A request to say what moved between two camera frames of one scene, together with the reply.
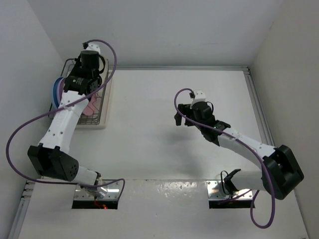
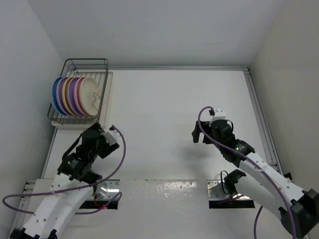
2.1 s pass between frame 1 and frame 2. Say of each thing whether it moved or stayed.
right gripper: moved
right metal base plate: stayed
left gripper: moved
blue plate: stayed
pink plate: moved
